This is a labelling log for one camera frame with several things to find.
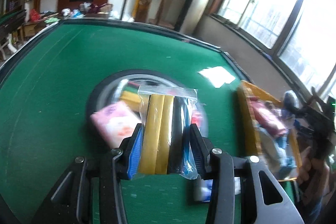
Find green mahjong table with drawers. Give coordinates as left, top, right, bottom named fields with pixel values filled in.
left=0, top=9, right=28, bottom=56

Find blue and white wipes pack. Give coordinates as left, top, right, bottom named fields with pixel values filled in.
left=193, top=177, right=242, bottom=203

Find pink tissue packet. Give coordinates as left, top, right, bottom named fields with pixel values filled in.
left=90, top=101, right=141, bottom=149

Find window with dark frame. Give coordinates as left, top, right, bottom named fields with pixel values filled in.
left=209, top=0, right=336, bottom=94

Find round table centre panel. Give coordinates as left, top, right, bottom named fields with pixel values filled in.
left=87, top=70, right=211, bottom=152

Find person's right hand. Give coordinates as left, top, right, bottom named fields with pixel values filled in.
left=297, top=147, right=330, bottom=189

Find white tissue paper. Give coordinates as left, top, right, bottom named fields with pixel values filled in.
left=197, top=66, right=236, bottom=88

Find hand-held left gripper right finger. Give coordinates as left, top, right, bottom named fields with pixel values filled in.
left=189, top=124, right=305, bottom=224

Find zip bag with yellow strips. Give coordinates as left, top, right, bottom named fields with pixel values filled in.
left=138, top=85, right=200, bottom=181

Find small bag of yellow strips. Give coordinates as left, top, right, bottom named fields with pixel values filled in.
left=119, top=80, right=151, bottom=110

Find wooden armchair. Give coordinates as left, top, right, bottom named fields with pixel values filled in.
left=122, top=0, right=174, bottom=28

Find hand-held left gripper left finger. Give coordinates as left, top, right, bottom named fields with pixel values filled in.
left=31, top=123, right=145, bottom=224

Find yellow cardboard box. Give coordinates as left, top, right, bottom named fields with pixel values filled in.
left=237, top=80, right=304, bottom=183

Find pink and red packet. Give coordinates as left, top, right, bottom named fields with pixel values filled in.
left=249, top=99, right=288, bottom=138

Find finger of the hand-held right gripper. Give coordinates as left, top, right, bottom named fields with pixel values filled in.
left=285, top=101, right=310, bottom=120

